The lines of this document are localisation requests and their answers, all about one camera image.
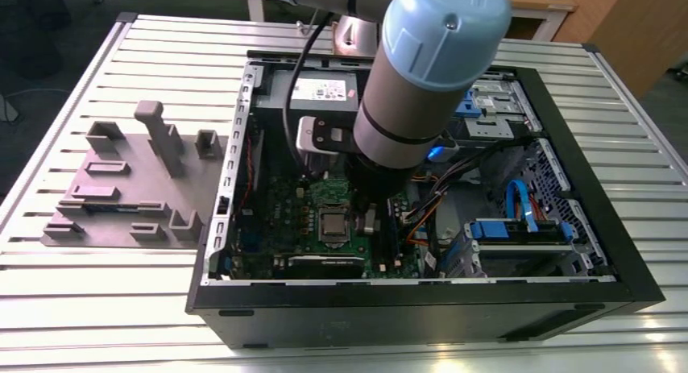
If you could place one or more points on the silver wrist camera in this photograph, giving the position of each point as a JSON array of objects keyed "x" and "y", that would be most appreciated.
[
  {"x": 451, "y": 148},
  {"x": 307, "y": 133}
]

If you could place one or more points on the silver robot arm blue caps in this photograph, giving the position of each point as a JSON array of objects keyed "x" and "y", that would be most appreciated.
[{"x": 419, "y": 87}]

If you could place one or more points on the grey power supply unit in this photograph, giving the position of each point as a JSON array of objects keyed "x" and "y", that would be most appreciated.
[{"x": 274, "y": 139}]

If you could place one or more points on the black graphics card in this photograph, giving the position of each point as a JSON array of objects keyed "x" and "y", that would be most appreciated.
[{"x": 323, "y": 268}]

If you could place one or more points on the green motherboard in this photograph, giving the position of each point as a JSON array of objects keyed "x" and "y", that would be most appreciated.
[{"x": 290, "y": 228}]

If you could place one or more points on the hard disk in blue carrier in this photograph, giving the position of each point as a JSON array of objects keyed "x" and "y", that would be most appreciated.
[{"x": 490, "y": 230}]

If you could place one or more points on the black chair base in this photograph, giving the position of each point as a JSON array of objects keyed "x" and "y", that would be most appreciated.
[{"x": 680, "y": 71}]

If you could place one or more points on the wooden desk white frame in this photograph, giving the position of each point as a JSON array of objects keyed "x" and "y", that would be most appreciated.
[{"x": 538, "y": 4}]

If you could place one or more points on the blue plastic drive bracket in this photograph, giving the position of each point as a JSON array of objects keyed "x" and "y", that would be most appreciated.
[{"x": 470, "y": 107}]

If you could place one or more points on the dark RAM stick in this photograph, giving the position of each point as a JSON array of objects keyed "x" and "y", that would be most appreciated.
[{"x": 112, "y": 208}]

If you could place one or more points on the blue plastic strips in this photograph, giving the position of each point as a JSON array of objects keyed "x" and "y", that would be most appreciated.
[{"x": 446, "y": 256}]

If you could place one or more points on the wooden cabinet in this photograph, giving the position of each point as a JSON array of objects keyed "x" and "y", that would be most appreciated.
[{"x": 634, "y": 26}]

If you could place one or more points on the silver drive cage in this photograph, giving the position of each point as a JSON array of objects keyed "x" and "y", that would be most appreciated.
[{"x": 500, "y": 131}]

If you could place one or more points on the black PC case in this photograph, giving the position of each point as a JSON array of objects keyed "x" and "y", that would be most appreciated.
[{"x": 376, "y": 320}]

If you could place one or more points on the grey parts rack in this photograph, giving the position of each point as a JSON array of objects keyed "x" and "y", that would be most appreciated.
[{"x": 140, "y": 191}]

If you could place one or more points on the CPU with silver top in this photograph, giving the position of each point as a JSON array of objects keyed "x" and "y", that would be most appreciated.
[{"x": 334, "y": 224}]

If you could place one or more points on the silver disk bay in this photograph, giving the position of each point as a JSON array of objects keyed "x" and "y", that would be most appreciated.
[{"x": 538, "y": 249}]

